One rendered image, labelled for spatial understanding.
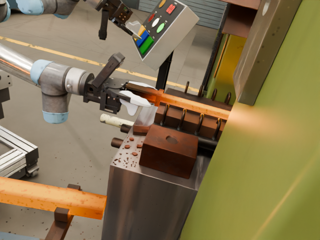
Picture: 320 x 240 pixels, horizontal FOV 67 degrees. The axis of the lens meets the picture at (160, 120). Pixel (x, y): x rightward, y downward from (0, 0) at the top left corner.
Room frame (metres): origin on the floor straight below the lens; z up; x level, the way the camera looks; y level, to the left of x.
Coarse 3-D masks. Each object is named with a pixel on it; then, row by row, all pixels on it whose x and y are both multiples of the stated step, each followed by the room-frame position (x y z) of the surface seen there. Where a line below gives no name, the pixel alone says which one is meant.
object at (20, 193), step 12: (0, 180) 0.24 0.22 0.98; (12, 180) 0.24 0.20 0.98; (0, 192) 0.22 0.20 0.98; (12, 192) 0.22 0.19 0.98; (24, 192) 0.23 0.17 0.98; (36, 192) 0.23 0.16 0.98; (48, 192) 0.24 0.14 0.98; (60, 192) 0.24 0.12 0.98; (72, 192) 0.25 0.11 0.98; (84, 192) 0.25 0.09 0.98; (24, 204) 0.22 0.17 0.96; (36, 204) 0.22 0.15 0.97; (48, 204) 0.22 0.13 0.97; (60, 204) 0.23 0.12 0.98; (72, 204) 0.23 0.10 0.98; (84, 204) 0.23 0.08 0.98; (96, 204) 0.24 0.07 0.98; (84, 216) 0.23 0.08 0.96; (96, 216) 0.23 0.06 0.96
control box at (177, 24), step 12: (168, 0) 1.24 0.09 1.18; (156, 12) 1.26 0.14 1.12; (168, 12) 1.13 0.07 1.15; (180, 12) 1.03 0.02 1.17; (192, 12) 1.05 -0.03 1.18; (144, 24) 1.28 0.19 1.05; (156, 24) 1.14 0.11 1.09; (168, 24) 1.04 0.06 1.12; (180, 24) 1.03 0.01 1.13; (192, 24) 1.05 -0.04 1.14; (156, 36) 1.05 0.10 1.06; (168, 36) 1.02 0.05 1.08; (180, 36) 1.04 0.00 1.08; (156, 48) 1.00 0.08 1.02; (168, 48) 1.02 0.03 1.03; (144, 60) 0.99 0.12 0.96; (156, 60) 1.01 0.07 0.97
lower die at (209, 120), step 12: (180, 96) 0.67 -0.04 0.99; (192, 96) 0.71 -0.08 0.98; (180, 108) 0.58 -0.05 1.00; (228, 108) 0.66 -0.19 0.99; (156, 120) 0.53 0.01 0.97; (168, 120) 0.53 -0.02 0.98; (192, 120) 0.54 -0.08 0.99; (204, 120) 0.55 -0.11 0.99; (216, 120) 0.56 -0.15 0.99; (192, 132) 0.53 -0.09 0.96; (204, 132) 0.52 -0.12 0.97
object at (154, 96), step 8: (128, 88) 0.60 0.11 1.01; (136, 88) 0.60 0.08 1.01; (144, 88) 0.62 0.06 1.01; (144, 96) 0.61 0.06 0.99; (152, 96) 0.61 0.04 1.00; (160, 96) 0.59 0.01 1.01; (168, 96) 0.61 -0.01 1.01; (176, 104) 0.59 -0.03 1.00; (184, 104) 0.59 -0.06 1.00; (192, 104) 0.59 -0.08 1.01; (200, 104) 0.61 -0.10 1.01; (208, 112) 0.58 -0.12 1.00; (216, 112) 0.58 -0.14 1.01; (224, 112) 0.59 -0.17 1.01
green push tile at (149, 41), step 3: (147, 39) 1.09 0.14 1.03; (150, 39) 1.06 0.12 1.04; (144, 42) 1.09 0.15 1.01; (147, 42) 1.06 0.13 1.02; (150, 42) 1.03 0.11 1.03; (144, 45) 1.06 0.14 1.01; (147, 45) 1.04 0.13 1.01; (150, 45) 1.03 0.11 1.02; (141, 48) 1.07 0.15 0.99; (144, 48) 1.04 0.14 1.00; (147, 48) 1.02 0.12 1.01; (141, 51) 1.04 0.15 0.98; (144, 51) 1.02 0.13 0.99
